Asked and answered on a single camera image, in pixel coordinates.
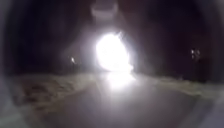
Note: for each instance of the bright lamp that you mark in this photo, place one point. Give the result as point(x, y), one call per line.
point(112, 51)

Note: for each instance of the grey asphalt road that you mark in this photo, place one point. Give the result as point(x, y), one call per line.
point(120, 108)

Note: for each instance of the pale grass verge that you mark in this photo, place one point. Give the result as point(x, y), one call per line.
point(43, 88)
point(190, 87)

